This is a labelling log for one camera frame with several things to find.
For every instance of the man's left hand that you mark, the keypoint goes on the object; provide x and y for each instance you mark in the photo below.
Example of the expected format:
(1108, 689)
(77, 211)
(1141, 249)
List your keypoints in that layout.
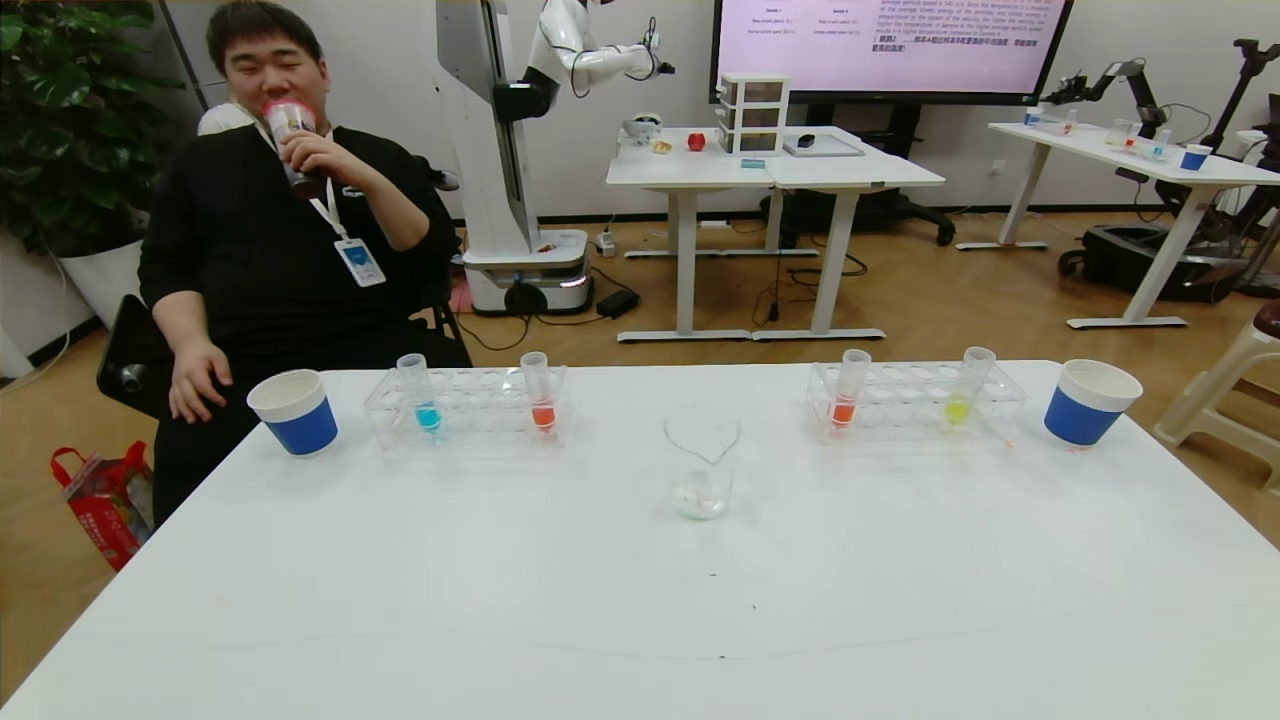
(330, 160)

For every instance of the man's right hand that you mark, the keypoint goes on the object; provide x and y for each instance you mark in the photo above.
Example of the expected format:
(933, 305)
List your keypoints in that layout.
(200, 380)

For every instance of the plastic drink cup pink lid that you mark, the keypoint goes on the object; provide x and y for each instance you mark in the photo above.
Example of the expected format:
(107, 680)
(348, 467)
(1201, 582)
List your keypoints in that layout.
(290, 122)

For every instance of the test tube with blue pigment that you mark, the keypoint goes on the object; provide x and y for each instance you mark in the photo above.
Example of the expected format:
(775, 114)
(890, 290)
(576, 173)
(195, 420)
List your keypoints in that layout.
(427, 415)

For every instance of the test tube with yellow pigment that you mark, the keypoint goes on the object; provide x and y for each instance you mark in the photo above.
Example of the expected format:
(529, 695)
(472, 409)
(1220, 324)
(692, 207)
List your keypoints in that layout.
(958, 408)

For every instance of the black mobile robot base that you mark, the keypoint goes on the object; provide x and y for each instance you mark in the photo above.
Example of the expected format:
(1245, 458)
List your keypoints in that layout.
(1130, 260)

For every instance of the black background robot arm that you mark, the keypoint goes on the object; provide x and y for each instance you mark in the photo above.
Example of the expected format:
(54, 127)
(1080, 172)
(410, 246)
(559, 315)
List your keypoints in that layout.
(1140, 90)

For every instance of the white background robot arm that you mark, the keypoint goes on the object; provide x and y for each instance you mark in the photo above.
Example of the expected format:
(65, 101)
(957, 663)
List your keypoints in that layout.
(600, 62)

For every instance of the clear plastic test tube rack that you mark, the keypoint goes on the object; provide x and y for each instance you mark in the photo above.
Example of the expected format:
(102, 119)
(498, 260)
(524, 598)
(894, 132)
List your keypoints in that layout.
(480, 410)
(905, 405)

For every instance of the test tube with orange pigment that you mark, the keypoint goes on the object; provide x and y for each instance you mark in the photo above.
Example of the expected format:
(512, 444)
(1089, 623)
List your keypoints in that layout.
(844, 410)
(543, 414)

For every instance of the clear glass beaker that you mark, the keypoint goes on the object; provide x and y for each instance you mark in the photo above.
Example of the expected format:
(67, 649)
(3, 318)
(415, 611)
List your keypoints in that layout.
(700, 480)

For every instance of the small distant tube rack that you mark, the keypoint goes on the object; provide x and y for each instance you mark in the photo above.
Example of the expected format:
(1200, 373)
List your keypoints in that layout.
(1050, 120)

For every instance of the small distant glass beaker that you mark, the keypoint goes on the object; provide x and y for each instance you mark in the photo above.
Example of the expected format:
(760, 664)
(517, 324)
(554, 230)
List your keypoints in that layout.
(1124, 134)

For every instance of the black chair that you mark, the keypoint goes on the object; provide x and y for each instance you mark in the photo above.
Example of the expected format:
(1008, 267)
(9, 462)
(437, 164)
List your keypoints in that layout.
(125, 350)

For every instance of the white cup with blue sleeve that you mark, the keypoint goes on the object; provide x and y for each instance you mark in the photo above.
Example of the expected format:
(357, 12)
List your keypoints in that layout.
(300, 425)
(1080, 415)

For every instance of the person in white shirt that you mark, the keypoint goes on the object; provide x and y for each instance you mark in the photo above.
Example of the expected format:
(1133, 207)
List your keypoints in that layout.
(222, 118)

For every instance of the man in black sweater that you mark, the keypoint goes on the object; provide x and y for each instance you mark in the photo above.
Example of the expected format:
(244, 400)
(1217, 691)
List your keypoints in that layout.
(260, 270)

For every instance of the white planter pot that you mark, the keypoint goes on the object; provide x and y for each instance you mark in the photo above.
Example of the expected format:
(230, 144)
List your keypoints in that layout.
(100, 280)

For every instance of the red shopping bag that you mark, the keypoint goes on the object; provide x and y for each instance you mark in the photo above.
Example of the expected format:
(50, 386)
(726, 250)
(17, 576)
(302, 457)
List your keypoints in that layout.
(100, 510)

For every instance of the white robot tower with base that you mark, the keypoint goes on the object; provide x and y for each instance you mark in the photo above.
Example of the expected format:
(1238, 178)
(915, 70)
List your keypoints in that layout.
(490, 200)

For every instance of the green leafy plant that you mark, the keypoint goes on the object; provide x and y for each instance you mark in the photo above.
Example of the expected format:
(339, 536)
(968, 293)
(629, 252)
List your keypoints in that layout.
(70, 120)

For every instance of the white power strip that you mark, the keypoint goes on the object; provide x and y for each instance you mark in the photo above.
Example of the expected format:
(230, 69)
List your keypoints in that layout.
(606, 243)

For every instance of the small white bowl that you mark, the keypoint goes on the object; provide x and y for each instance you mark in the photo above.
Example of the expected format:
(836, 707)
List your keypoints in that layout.
(642, 128)

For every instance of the black power adapter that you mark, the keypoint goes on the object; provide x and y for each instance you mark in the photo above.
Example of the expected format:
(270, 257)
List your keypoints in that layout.
(619, 303)

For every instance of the white standing desk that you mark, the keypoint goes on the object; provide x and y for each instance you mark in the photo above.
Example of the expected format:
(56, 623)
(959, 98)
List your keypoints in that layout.
(850, 172)
(680, 168)

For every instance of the red apple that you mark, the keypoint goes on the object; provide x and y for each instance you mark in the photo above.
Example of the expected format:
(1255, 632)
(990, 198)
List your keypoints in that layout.
(696, 141)

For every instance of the clear plastic drawer organizer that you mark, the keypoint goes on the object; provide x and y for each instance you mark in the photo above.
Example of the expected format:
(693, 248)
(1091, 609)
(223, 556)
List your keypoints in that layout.
(753, 112)

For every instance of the grey flat tray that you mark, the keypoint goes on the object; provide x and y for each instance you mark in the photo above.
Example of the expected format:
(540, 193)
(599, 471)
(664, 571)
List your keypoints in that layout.
(835, 147)

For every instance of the long white table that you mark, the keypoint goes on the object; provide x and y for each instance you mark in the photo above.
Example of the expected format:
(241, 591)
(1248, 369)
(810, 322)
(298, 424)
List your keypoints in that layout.
(1100, 145)

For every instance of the small blue paper cup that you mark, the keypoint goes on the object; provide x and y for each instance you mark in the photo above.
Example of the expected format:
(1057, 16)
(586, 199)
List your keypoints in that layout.
(1196, 158)

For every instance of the black tripod stand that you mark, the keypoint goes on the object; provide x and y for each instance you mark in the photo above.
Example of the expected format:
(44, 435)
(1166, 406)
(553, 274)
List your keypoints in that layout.
(1245, 80)

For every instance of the beige plastic stool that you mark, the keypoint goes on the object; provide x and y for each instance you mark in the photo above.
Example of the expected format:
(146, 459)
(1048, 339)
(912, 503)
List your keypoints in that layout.
(1230, 380)

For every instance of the large wall display screen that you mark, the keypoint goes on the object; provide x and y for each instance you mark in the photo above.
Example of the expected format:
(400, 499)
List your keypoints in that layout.
(890, 50)

